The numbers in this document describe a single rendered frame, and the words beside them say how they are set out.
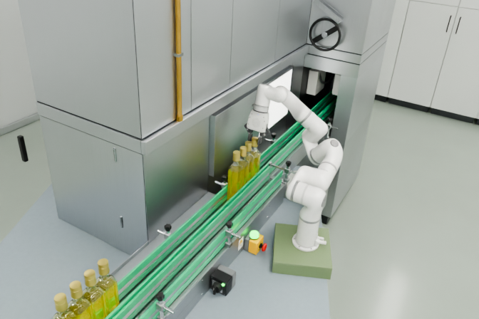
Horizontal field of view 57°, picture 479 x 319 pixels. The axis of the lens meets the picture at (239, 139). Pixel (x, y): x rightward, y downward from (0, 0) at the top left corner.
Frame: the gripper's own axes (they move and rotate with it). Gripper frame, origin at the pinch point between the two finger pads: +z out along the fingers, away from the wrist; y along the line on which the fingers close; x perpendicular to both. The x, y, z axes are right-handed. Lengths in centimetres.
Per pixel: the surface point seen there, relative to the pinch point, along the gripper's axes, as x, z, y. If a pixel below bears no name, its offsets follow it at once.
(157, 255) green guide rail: -65, 41, -4
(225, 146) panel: -6.8, 6.1, -12.3
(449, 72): 374, -40, 60
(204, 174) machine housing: -17.6, 19.8, -15.3
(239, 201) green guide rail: -16.0, 27.7, 5.7
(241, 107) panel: 2.6, -13.7, -12.3
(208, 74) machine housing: -29.7, -30.9, -15.2
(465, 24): 359, -95, 62
